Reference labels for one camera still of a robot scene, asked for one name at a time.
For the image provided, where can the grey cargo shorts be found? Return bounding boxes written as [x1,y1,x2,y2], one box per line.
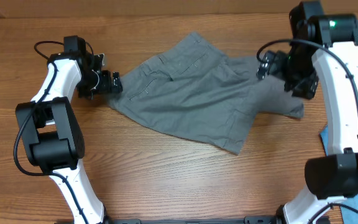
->
[108,32,304,154]

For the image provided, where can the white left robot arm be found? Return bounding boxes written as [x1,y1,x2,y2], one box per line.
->
[13,35,123,223]

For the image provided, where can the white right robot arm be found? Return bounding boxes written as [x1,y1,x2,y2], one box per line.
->
[244,1,358,224]

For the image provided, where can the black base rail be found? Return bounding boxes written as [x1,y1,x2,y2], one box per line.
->
[104,216,282,224]

